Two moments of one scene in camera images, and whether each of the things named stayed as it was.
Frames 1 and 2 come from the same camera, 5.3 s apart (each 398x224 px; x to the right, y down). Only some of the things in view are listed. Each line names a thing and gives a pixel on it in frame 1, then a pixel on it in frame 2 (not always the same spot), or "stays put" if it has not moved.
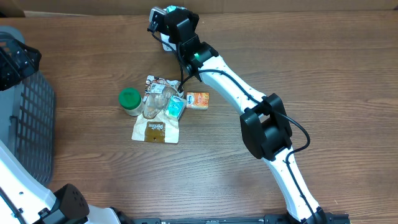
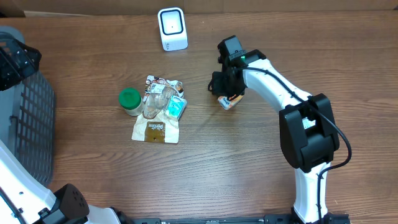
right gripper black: x=193 y=18 to x=220 y=88
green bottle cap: x=130 y=98 stays put
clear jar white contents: x=131 y=101 stays put
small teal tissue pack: x=175 y=106 stays put
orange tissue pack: x=198 y=100 to x=227 y=104
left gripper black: x=15 y=73 stays put
